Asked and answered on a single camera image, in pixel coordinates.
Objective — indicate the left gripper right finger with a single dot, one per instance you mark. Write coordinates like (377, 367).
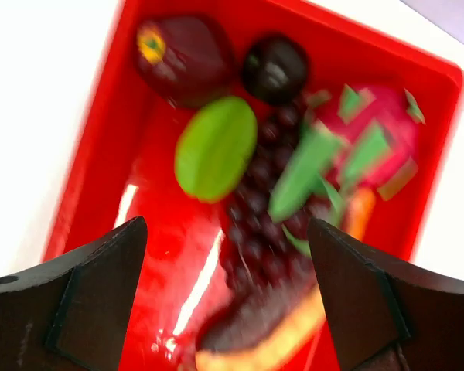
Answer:
(384, 313)

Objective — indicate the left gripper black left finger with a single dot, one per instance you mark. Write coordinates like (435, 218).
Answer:
(72, 312)

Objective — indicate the green star fruit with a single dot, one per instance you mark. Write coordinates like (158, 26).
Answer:
(215, 148)

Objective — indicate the dark grapes bunch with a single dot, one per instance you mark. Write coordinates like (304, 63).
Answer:
(263, 193)

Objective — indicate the red plastic tray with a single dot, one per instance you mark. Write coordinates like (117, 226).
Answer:
(124, 162)

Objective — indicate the pink dragon fruit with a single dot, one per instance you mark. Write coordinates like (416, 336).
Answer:
(364, 137)

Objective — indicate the dark purple plum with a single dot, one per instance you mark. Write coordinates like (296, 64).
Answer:
(275, 69)

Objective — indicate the dark red apple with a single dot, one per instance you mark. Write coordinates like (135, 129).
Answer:
(186, 59)

